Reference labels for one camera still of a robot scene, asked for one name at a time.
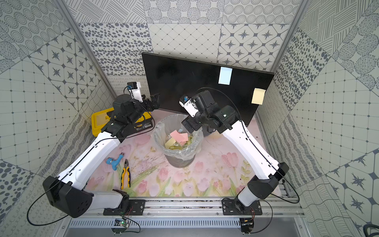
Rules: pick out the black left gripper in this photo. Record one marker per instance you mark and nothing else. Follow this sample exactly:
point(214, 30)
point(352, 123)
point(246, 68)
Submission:
point(148, 103)

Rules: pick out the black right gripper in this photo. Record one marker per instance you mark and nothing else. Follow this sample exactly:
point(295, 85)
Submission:
point(191, 120)

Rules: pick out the pink sticky note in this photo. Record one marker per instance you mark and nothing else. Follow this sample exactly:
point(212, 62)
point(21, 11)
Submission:
point(175, 135)
point(183, 139)

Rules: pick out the light blue sticky note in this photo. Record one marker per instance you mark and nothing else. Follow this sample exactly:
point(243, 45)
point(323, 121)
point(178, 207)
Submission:
point(225, 76)

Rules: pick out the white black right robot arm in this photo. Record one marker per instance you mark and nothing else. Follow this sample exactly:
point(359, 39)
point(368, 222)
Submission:
point(205, 112)

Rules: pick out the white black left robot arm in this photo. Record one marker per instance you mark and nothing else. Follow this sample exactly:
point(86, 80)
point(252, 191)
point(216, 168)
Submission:
point(66, 191)

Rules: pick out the black computer monitor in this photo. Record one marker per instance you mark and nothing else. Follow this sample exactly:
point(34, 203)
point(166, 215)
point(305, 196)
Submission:
point(174, 77)

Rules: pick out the yellow sticky note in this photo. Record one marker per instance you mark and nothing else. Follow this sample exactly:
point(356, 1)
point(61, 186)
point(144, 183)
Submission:
point(258, 96)

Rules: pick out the grey bin with plastic liner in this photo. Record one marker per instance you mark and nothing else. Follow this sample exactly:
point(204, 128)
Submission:
point(177, 143)

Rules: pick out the floral pink table mat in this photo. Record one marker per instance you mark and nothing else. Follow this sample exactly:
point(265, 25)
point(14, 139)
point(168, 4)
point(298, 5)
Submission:
point(218, 170)

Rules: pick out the yellow black toolbox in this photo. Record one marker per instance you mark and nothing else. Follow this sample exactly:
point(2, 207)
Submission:
point(100, 119)

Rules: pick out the yellow black pliers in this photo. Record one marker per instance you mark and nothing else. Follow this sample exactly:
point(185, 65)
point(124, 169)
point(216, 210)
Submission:
point(125, 176)

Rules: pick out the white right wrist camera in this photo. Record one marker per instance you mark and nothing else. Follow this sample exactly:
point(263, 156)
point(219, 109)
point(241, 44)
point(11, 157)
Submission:
point(189, 105)

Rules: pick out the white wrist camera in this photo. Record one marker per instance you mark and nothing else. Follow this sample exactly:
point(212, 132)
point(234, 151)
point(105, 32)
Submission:
point(189, 105)
point(135, 89)

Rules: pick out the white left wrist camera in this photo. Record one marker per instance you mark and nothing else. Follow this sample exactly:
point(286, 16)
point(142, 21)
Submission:
point(135, 89)

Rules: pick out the blue handled tool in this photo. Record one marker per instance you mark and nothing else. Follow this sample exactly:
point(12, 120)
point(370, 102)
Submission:
point(114, 162)

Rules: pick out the aluminium mounting rail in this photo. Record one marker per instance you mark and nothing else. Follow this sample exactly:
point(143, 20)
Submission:
point(209, 207)

